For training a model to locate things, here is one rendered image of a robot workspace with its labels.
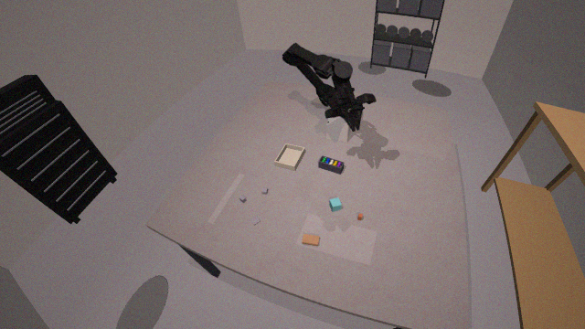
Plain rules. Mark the teal cube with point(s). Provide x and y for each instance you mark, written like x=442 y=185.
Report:
x=335 y=204

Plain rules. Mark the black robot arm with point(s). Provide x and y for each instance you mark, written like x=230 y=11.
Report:
x=325 y=67

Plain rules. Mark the tan flat rectangular block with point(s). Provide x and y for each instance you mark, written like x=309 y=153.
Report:
x=311 y=239

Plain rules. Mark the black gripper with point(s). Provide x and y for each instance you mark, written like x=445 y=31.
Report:
x=352 y=116

